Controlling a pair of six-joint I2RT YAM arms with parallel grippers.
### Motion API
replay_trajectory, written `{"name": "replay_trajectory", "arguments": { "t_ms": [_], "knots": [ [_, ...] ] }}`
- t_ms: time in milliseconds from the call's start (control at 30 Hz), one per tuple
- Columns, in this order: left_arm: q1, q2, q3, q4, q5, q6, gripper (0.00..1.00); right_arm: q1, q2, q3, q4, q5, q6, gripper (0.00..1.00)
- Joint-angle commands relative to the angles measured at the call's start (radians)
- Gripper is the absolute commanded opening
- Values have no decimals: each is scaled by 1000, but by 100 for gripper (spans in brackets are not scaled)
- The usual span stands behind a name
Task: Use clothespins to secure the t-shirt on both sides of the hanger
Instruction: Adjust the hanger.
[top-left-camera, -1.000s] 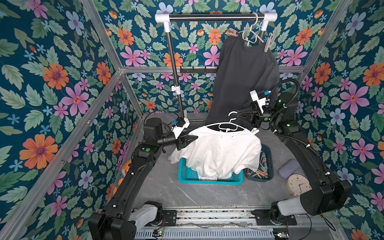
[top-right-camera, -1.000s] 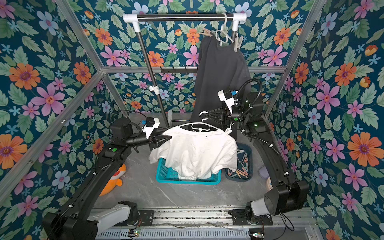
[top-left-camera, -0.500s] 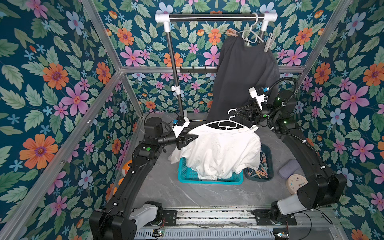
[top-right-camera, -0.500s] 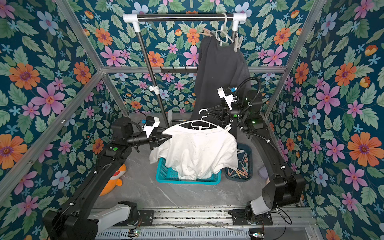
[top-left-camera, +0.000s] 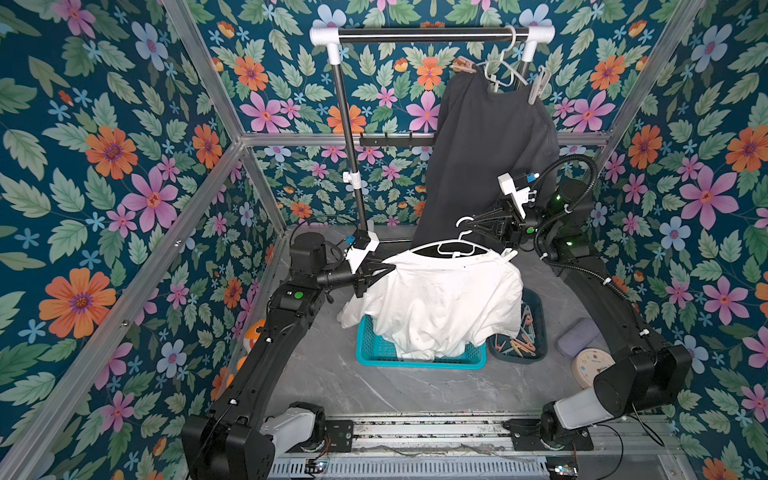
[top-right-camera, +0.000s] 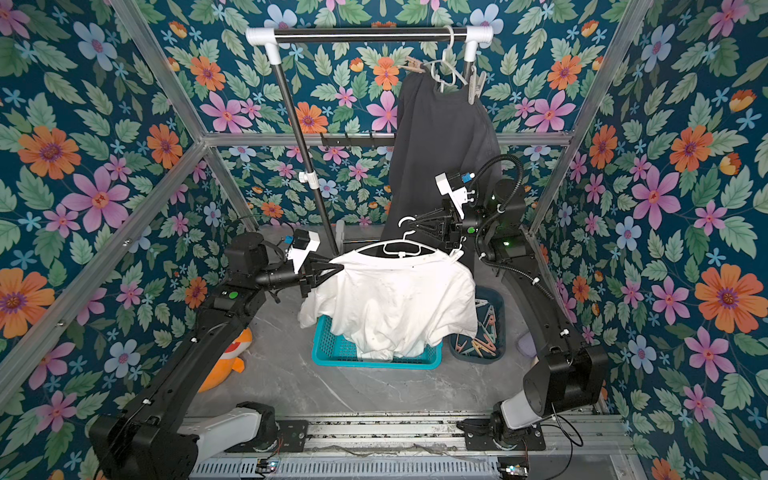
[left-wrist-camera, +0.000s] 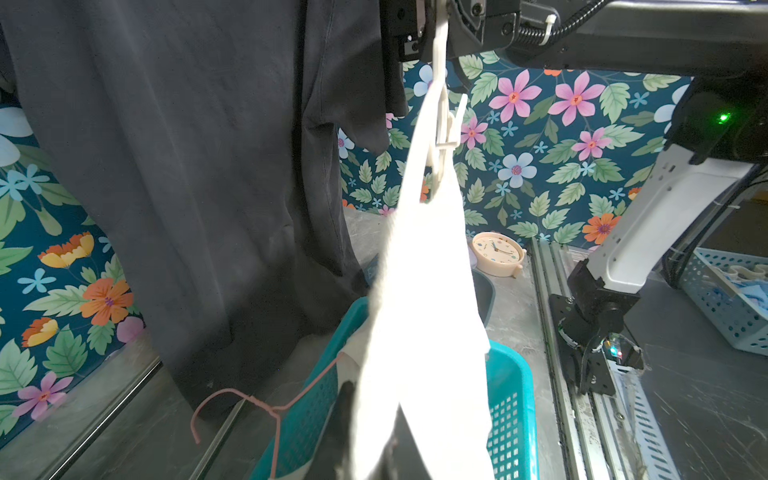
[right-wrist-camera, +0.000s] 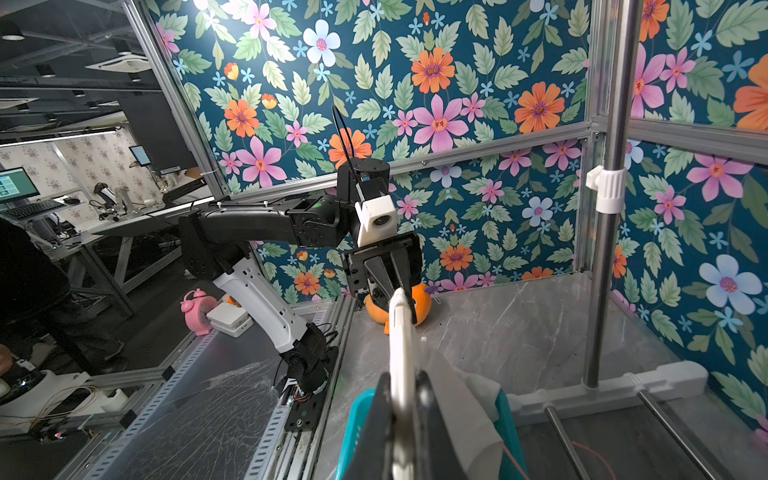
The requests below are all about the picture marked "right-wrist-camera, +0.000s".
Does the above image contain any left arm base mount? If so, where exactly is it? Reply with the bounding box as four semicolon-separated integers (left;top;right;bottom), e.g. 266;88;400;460
285;346;339;433

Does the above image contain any teal laundry basket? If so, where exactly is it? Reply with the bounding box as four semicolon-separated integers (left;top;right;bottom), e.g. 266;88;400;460
335;389;528;480

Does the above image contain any white steel clothes rack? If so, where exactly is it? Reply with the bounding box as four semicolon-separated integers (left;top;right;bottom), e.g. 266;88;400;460
510;1;719;479

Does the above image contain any pink alarm clock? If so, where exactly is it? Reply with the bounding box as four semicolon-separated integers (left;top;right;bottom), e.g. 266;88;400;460
180;289;219;336

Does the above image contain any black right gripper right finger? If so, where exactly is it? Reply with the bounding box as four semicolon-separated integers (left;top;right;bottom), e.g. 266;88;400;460
415;371;467;480

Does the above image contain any white clothespin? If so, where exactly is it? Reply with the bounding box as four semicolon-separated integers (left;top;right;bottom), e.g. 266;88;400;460
389;288;418;479

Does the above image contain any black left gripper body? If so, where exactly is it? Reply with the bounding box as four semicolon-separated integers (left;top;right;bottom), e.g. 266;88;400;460
344;195;423;300

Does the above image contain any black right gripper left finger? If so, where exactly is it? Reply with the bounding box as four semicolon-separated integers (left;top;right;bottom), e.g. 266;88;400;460
342;373;393;480

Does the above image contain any orange shark plush toy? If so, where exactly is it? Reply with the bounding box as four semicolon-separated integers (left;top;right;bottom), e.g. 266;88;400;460
364;283;433;335

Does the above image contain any white garment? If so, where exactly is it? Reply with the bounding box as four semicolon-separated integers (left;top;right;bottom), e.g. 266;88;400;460
419;339;504;479

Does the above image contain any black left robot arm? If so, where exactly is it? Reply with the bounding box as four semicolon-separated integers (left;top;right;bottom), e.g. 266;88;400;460
177;158;423;395

